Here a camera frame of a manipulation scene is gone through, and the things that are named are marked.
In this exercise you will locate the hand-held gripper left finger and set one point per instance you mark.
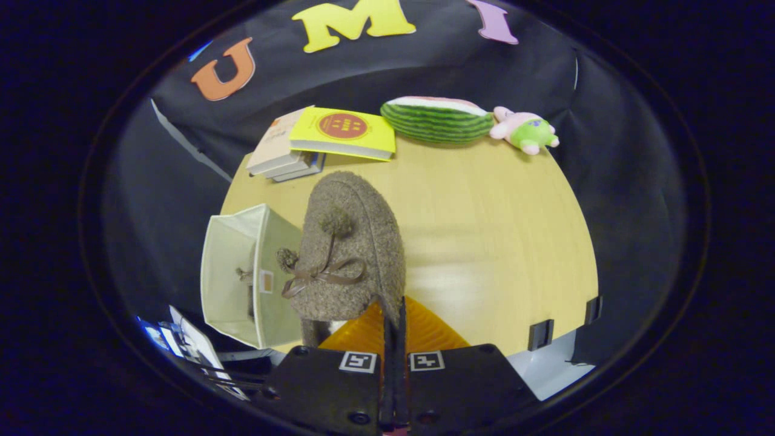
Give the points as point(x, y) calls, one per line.
point(327, 387)

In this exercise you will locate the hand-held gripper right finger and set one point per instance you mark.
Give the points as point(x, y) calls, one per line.
point(460, 387)

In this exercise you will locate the beige fabric storage box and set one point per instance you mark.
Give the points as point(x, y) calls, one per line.
point(227, 303)

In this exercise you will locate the brown fuzzy shoe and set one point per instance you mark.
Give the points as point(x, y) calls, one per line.
point(248, 278)
point(357, 242)

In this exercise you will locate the black table clamp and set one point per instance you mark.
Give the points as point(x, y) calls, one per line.
point(593, 309)
point(540, 335)

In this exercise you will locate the blue printed packet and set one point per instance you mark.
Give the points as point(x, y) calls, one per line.
point(156, 336)

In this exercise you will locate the white paperback book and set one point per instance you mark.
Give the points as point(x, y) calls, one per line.
point(290, 168)

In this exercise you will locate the yellow book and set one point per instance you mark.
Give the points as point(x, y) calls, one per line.
point(345, 130)

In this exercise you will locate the watermelon slice plush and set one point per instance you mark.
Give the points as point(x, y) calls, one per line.
point(436, 124)

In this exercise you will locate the pink and green plush toy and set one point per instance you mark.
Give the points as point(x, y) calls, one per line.
point(527, 130)

